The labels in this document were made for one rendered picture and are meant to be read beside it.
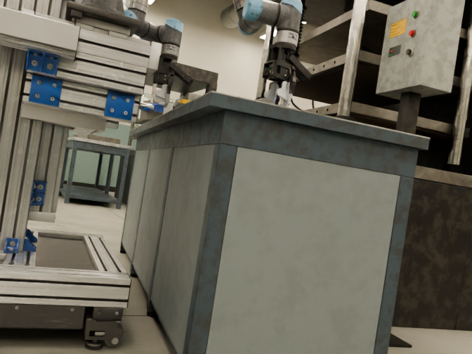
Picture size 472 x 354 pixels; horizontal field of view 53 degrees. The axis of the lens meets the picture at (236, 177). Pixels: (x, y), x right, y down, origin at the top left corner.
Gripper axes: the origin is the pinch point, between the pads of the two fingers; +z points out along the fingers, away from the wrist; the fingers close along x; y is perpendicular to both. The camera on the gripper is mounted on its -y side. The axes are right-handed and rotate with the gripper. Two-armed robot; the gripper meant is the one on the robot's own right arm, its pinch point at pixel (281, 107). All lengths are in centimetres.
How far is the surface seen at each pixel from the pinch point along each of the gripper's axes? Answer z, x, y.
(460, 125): -18, -17, -126
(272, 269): 49, 24, 12
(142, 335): 85, -24, 27
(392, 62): -35, -16, -68
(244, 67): -211, -729, -422
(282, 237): 40.4, 24.6, 10.8
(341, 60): -42, -51, -70
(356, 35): -48, -33, -60
